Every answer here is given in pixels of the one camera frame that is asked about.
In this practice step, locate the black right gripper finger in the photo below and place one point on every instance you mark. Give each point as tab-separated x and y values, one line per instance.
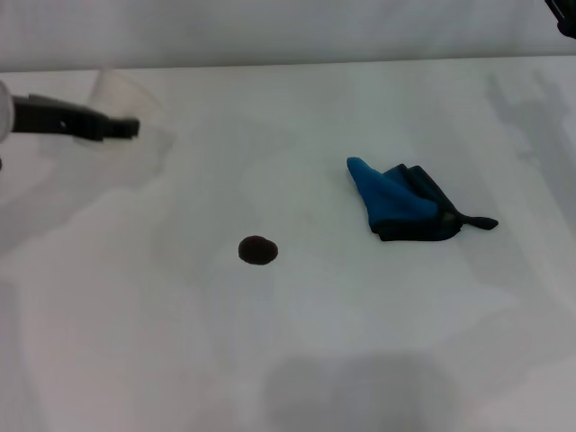
566	11

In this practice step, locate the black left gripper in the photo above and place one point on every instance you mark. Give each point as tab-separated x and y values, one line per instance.
49	118

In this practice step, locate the white paper cup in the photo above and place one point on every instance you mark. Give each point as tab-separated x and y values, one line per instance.
130	96

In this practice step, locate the black water stain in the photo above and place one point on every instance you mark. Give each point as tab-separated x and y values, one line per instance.
257	250

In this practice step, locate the blue microfibre rag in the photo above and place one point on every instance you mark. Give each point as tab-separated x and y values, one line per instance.
396	202

